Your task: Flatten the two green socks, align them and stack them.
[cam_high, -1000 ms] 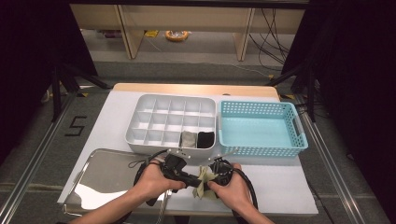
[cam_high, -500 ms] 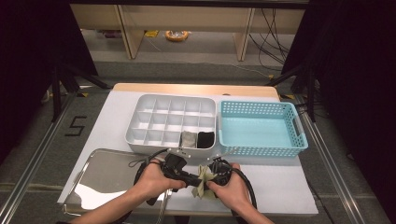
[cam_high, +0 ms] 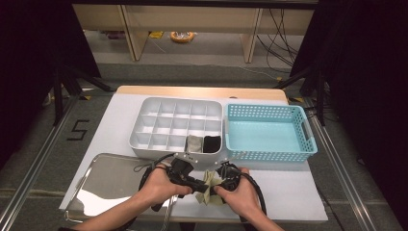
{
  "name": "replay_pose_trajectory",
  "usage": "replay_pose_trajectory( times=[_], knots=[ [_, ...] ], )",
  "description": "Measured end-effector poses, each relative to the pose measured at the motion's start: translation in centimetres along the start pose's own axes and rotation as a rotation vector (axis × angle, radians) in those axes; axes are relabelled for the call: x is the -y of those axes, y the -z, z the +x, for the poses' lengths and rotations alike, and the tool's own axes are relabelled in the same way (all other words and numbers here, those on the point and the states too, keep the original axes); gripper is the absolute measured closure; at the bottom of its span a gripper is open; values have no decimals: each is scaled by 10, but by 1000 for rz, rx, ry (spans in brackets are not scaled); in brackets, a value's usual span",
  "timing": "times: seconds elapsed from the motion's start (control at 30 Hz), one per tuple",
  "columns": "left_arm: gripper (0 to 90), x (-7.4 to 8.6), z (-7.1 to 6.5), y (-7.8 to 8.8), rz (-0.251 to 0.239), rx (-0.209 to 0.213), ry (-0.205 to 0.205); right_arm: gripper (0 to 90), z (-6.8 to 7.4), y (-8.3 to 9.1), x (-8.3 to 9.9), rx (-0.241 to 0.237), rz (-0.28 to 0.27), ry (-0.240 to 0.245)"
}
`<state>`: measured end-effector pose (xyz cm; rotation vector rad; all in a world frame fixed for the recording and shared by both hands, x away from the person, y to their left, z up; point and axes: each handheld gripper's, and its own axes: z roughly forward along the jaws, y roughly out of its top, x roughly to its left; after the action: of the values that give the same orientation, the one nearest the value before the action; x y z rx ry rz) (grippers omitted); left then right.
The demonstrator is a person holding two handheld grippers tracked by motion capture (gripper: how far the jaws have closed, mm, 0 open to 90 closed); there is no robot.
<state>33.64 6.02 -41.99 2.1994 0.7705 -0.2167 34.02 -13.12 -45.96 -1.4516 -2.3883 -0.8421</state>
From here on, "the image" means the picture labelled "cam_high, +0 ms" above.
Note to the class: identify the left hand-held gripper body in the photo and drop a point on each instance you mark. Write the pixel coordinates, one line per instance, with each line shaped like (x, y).
(180, 170)

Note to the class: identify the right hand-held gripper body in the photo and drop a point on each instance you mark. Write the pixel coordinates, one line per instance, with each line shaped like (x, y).
(229, 174)

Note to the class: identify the beige sock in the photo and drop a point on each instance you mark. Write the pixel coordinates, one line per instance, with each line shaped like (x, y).
(210, 199)

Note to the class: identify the grey sock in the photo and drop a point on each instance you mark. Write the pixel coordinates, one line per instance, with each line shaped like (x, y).
(194, 144)

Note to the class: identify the black sock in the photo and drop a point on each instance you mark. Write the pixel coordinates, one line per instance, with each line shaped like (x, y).
(211, 144)

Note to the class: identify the white compartment storage box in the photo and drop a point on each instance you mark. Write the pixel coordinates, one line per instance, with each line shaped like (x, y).
(166, 125)

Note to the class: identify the translucent grey box lid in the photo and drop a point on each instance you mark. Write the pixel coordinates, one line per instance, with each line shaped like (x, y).
(112, 179)

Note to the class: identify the blue plastic basket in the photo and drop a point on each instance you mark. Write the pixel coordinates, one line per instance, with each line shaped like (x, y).
(272, 112)

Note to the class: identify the person's right hand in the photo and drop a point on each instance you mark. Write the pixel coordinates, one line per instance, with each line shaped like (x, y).
(242, 199)

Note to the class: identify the person's left hand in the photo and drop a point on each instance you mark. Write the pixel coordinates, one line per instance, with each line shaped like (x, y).
(157, 189)

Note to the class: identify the black metal stand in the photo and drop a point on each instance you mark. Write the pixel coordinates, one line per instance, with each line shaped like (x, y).
(58, 96)
(320, 102)

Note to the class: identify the orange tape roll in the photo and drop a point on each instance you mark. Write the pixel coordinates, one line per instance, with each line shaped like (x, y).
(182, 37)

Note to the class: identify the yellow packet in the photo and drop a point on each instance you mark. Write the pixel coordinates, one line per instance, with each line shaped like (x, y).
(156, 34)

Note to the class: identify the purple packet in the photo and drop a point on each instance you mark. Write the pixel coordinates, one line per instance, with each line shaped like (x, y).
(114, 34)

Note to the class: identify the beige wooden desk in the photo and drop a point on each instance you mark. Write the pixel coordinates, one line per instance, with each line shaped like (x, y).
(192, 19)

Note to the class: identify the black curtain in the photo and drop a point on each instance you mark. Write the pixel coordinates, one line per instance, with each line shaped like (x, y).
(369, 80)
(25, 64)

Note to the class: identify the aluminium floor rail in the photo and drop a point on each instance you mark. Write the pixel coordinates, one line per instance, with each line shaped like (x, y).
(38, 160)
(340, 176)

